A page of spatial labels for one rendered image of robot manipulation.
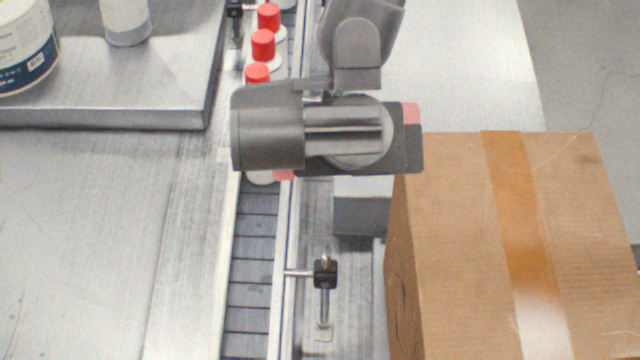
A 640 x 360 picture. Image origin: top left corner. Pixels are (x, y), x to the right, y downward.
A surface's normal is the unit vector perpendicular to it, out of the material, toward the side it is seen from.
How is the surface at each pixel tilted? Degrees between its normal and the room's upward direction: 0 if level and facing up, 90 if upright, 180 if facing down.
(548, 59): 0
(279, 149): 70
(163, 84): 0
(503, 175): 0
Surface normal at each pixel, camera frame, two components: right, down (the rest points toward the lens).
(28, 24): 0.88, 0.37
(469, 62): 0.01, -0.65
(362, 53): 0.04, 0.18
